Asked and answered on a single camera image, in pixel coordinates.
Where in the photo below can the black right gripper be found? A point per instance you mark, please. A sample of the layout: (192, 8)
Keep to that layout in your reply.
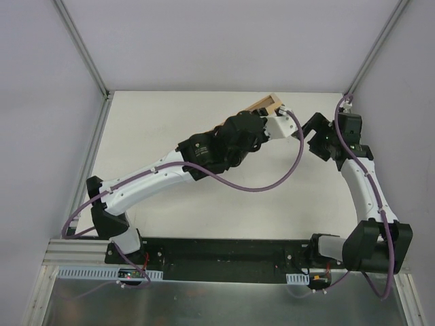
(321, 136)

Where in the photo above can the light wooden picture frame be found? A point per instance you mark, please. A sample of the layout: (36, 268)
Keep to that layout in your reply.
(265, 105)

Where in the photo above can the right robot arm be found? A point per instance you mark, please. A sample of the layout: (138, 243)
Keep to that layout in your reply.
(379, 243)

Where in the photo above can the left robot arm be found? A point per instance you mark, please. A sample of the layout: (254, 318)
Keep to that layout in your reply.
(215, 151)

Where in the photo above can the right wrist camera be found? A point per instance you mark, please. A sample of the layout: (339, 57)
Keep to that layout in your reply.
(346, 104)

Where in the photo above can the right aluminium corner post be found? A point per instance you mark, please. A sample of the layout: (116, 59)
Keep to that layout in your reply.
(398, 11)

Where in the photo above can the aluminium corner post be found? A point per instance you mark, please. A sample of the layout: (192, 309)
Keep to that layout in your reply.
(398, 11)
(82, 50)

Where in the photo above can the right cable duct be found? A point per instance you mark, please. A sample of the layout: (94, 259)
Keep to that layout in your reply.
(297, 279)

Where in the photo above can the cable duct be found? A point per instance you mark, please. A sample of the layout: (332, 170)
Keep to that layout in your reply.
(297, 279)
(97, 273)

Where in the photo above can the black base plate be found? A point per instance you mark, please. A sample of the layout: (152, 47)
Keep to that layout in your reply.
(226, 260)

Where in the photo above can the left aluminium corner post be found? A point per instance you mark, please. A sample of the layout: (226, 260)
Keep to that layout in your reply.
(82, 50)

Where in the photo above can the left cable duct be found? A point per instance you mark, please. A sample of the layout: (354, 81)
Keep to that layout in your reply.
(97, 273)

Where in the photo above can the aluminium front rail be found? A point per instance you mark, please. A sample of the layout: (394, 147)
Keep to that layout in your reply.
(75, 252)

